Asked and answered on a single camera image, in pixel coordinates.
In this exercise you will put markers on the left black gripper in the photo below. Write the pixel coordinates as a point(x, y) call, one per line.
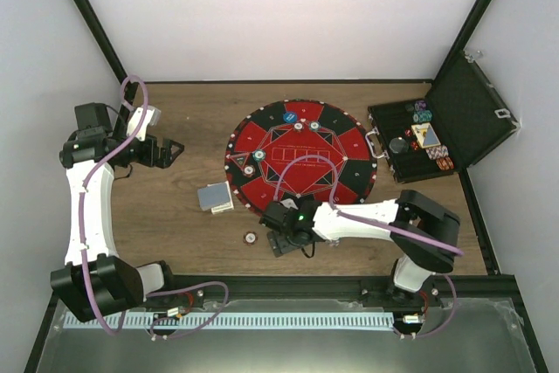
point(164, 161)

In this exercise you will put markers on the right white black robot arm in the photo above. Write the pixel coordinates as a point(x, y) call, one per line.
point(425, 231)

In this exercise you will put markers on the black round puck in case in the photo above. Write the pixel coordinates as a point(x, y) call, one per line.
point(398, 145)

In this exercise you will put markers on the blue round blind button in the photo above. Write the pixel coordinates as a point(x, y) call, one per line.
point(290, 117)

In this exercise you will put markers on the white card box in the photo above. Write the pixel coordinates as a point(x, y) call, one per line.
point(221, 208)

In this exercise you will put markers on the light blue slotted cable duct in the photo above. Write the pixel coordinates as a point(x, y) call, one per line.
point(252, 321)

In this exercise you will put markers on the triangular black dealer button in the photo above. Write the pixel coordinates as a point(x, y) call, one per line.
point(240, 160)

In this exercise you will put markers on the orange chips in case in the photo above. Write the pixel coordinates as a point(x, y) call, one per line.
point(445, 163)

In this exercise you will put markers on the red black chip stack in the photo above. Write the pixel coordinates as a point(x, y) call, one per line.
point(250, 238)

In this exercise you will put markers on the grey playing card deck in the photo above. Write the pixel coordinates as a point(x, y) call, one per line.
point(214, 195)

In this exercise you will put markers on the round red black poker mat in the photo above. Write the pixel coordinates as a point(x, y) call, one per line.
point(333, 163)

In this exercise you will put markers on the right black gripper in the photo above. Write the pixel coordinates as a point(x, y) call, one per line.
point(279, 245)

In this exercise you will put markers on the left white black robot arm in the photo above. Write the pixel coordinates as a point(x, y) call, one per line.
point(94, 280)

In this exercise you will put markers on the teal chips in case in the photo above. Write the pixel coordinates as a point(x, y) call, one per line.
point(422, 116)

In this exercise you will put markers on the black poker chip case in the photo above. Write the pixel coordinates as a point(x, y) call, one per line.
point(468, 115)

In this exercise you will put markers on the card deck in case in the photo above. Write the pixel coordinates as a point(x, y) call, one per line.
point(426, 135)

